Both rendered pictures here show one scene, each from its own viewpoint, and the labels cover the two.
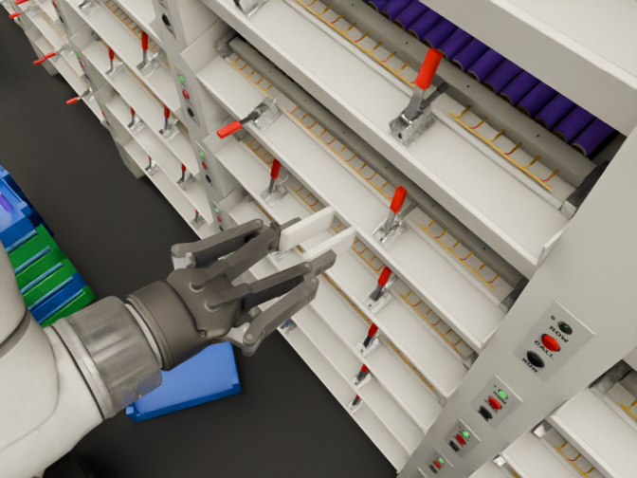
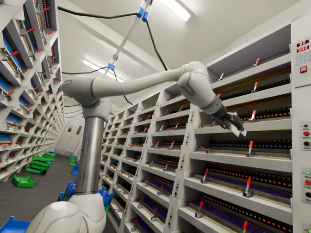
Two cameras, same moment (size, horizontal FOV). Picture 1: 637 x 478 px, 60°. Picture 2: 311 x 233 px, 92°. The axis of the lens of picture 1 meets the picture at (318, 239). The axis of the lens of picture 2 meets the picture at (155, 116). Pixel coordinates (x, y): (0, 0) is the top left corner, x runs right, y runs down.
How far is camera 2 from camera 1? 0.94 m
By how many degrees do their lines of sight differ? 76
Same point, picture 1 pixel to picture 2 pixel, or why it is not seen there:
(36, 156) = not seen: hidden behind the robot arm
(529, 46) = (271, 91)
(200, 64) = (191, 150)
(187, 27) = (192, 141)
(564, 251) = (294, 110)
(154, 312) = not seen: hidden behind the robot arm
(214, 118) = (188, 167)
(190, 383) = not seen: outside the picture
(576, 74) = (280, 89)
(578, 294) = (302, 116)
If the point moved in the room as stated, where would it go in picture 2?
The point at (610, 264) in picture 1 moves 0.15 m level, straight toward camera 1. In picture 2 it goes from (303, 105) to (291, 88)
